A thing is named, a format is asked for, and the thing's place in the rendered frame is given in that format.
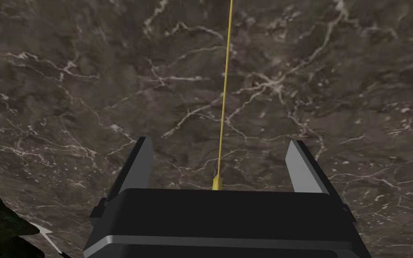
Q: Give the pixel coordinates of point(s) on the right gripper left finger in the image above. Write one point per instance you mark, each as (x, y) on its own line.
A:
(137, 168)

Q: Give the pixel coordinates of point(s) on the thin yellow rod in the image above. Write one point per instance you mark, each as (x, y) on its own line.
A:
(224, 93)

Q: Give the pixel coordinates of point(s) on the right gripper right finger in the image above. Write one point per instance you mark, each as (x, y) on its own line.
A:
(302, 172)

